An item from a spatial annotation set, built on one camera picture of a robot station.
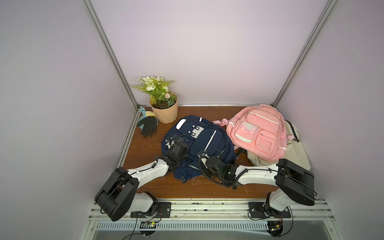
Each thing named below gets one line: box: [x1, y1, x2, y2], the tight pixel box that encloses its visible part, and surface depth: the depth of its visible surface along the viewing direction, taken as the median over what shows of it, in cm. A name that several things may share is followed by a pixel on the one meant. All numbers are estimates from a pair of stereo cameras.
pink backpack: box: [212, 104, 294, 162], surface depth 99 cm
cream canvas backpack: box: [247, 121, 311, 170], surface depth 91 cm
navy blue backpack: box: [161, 115, 236, 184], surface depth 92 cm
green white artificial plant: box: [131, 76, 178, 108], surface depth 95 cm
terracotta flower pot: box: [149, 91, 179, 124], surface depth 104 cm
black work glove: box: [137, 116, 158, 138], surface depth 110 cm
